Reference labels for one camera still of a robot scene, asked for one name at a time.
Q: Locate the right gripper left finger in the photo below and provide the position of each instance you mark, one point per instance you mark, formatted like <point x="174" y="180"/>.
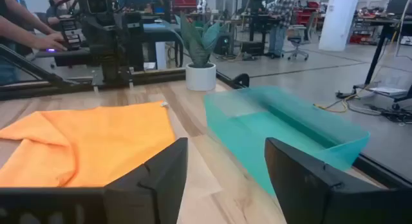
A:
<point x="145" y="201"/>

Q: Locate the white building pillar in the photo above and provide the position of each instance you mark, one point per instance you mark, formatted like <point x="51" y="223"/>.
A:
<point x="338" y="21"/>

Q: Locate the white robot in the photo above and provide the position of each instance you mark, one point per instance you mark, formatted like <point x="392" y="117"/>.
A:
<point x="201" y="3"/>

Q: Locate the snake plant in white pot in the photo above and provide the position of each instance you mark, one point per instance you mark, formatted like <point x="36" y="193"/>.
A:
<point x="200" y="76"/>

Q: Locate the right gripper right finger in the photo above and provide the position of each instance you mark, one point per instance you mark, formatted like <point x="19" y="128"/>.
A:
<point x="322" y="198"/>

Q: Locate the black aluminium table frame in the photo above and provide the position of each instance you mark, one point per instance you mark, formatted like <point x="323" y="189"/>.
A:
<point x="161" y="76"/>

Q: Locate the person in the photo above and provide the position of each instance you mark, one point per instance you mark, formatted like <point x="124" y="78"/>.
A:
<point x="59" y="5"/>
<point x="281" y="11"/>
<point x="19" y="28"/>

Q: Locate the grey office chair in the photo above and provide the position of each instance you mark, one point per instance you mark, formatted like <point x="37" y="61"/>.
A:
<point x="297" y="40"/>

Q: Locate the red tool cabinet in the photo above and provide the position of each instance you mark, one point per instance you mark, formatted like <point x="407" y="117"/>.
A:
<point x="305" y="13"/>
<point x="183" y="5"/>

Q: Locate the orange microfiber towel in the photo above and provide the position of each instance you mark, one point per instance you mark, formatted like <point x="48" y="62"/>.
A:
<point x="96" y="143"/>

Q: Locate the black standing desk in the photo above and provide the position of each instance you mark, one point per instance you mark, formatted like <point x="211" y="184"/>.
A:
<point x="376" y="53"/>

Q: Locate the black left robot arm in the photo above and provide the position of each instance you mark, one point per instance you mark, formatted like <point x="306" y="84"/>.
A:
<point x="106" y="40"/>

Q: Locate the dark blue table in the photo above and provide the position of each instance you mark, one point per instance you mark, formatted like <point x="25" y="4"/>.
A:
<point x="161" y="31"/>

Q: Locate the teal translucent plastic basket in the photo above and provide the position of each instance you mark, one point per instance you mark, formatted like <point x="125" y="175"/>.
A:
<point x="257" y="130"/>

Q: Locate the black equipment box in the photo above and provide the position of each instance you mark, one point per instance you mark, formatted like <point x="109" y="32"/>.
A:
<point x="252" y="48"/>

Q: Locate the black computer tower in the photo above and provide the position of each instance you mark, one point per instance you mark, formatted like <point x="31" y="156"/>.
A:
<point x="222" y="43"/>

